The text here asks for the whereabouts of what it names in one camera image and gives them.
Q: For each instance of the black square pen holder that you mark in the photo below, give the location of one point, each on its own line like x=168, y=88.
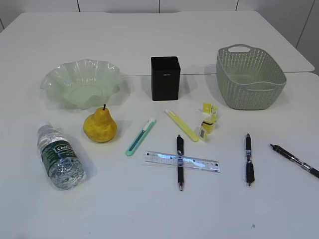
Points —
x=165, y=73

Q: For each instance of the yellow pear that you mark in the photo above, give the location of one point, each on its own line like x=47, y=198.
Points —
x=100, y=126

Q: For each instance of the green plastic woven basket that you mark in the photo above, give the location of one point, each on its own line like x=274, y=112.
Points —
x=248, y=77

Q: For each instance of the teal utility knife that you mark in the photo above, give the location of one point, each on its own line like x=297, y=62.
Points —
x=140, y=137

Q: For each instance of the black pen middle right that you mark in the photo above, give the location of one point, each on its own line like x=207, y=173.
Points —
x=250, y=178

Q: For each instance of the yellow utility knife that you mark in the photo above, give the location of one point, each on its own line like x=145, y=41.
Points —
x=182, y=125

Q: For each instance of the pale green wavy glass plate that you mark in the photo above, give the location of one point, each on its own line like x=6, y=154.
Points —
x=82, y=84

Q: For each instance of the yellow white waste paper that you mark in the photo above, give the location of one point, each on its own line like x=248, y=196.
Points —
x=207, y=126

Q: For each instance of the black pen under ruler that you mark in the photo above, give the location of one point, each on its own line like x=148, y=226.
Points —
x=180, y=153

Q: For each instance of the clear water bottle green label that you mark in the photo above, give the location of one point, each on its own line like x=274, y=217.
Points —
x=62, y=165

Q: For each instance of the black pen far right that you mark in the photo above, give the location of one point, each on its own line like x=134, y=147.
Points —
x=295, y=160

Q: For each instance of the clear plastic ruler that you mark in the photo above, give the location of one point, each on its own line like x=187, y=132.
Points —
x=188, y=162

